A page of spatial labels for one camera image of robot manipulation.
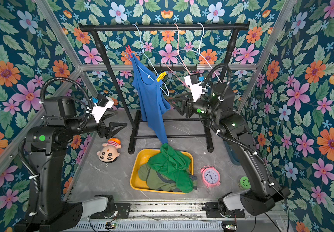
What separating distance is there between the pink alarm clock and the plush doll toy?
0.55 metres

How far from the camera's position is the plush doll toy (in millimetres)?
879

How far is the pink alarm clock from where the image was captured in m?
0.82
